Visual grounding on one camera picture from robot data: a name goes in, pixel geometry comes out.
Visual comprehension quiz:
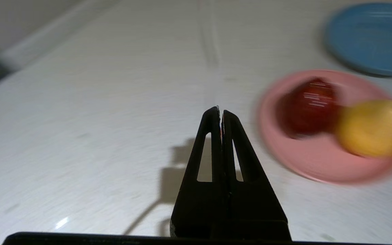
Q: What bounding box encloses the blue plastic plate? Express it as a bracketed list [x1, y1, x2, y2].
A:
[324, 3, 392, 77]

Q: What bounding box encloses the yellow pear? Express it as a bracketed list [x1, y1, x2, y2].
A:
[336, 99, 392, 158]

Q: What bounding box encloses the red apple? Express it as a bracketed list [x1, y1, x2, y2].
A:
[278, 78, 341, 137]

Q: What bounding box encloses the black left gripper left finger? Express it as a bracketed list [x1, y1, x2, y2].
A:
[170, 106, 230, 239]

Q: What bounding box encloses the pink plastic plate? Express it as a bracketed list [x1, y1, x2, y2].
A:
[257, 69, 392, 184]

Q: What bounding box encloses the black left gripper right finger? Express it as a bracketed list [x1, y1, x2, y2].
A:
[222, 110, 292, 239]

